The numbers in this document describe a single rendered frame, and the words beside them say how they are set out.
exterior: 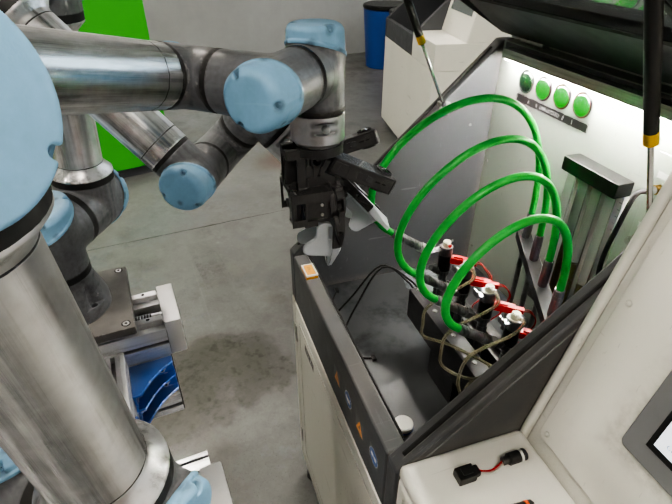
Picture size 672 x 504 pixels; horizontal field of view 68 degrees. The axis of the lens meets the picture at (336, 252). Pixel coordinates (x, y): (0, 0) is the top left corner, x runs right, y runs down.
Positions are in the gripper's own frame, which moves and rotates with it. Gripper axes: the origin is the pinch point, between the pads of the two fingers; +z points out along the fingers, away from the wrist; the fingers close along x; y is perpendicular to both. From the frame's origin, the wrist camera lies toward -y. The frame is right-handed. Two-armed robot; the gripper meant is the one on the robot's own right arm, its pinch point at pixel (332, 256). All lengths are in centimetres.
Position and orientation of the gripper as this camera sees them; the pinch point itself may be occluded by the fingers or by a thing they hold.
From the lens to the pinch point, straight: 81.9
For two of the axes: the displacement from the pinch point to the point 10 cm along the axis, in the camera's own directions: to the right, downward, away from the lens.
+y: -9.5, 1.8, -2.7
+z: 0.0, 8.3, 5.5
